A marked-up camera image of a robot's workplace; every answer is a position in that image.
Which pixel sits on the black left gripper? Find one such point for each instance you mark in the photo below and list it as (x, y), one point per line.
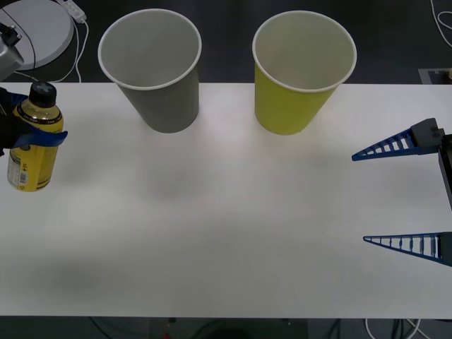
(6, 130)

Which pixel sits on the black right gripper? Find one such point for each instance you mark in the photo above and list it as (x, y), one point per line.
(447, 169)

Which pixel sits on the yellow bottle with black cap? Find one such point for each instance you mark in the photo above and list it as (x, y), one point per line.
(35, 166)

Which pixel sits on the silver-grey left robot arm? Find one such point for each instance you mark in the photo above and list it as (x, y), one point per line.
(8, 60)

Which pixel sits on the grey floor box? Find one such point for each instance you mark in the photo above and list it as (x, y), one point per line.
(427, 76)

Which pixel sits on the white power strip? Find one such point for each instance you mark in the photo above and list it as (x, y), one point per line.
(76, 10)

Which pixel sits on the grey plastic bin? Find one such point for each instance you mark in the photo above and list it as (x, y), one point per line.
(169, 106)

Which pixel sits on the yellow-green plastic bin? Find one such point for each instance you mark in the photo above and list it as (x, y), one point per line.
(282, 109)

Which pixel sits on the round grey base plate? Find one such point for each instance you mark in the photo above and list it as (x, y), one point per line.
(42, 35)

